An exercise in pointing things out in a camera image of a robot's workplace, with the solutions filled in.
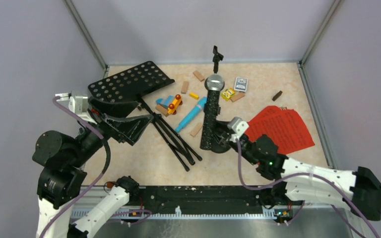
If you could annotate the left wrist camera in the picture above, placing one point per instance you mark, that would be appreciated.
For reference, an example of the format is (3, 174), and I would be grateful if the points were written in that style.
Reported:
(78, 104)

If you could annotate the dark brown wooden block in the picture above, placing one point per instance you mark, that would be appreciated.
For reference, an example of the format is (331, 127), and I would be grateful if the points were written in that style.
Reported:
(276, 96)

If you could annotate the black silver-head microphone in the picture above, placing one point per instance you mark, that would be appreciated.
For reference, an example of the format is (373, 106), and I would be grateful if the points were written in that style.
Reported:
(214, 85)

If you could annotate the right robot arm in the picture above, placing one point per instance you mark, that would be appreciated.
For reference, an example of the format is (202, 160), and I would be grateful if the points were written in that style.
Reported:
(358, 191)

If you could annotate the blue yellow toy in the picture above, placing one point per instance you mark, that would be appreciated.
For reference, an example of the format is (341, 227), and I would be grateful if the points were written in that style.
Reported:
(170, 105)

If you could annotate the red sheet music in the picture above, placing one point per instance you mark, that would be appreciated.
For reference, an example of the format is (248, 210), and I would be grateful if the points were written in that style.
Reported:
(285, 127)

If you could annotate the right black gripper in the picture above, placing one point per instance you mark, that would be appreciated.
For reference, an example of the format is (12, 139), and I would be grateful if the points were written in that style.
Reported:
(231, 131)

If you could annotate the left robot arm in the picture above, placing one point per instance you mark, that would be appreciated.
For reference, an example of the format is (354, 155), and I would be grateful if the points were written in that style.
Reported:
(63, 157)

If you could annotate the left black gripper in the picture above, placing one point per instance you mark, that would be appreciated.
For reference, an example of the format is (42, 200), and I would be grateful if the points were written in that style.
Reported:
(131, 128)

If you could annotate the blue toy microphone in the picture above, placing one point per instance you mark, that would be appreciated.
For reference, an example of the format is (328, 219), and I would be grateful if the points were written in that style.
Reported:
(199, 107)

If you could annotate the small yellow block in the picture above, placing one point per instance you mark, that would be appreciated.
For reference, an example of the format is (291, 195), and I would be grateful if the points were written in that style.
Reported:
(194, 96)

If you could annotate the black music stand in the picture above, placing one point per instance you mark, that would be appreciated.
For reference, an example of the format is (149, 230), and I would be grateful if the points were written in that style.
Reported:
(133, 84)

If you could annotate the wooden block near card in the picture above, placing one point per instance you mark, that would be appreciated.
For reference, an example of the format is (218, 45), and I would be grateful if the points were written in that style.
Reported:
(237, 96)

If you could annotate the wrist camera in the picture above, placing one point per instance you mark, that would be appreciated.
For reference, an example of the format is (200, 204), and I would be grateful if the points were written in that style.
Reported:
(78, 104)
(238, 127)

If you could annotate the light wooden block front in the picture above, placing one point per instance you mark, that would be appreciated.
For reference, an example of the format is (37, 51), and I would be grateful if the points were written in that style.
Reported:
(196, 129)

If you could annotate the yellow toy block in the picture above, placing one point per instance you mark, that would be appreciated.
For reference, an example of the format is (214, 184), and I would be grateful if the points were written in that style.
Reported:
(228, 94)

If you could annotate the light wooden block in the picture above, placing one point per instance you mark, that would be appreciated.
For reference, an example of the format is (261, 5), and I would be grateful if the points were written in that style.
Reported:
(196, 129)
(184, 87)
(198, 75)

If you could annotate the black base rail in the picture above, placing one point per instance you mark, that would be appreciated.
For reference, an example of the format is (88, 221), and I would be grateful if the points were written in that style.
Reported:
(206, 200)

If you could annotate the black round-base microphone stand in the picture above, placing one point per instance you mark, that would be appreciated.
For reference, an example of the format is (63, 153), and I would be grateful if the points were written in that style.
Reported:
(217, 58)

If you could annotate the light wooden block middle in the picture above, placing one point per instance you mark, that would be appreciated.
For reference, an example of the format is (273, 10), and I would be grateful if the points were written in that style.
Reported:
(184, 87)

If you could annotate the blue playing card box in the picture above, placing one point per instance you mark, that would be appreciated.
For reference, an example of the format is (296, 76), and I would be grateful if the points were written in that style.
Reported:
(241, 84)

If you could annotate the light wooden block back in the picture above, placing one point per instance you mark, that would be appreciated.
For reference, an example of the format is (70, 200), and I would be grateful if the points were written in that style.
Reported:
(198, 75)

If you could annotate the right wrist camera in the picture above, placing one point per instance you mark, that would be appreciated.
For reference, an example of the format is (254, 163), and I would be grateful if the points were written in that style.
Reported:
(238, 127)

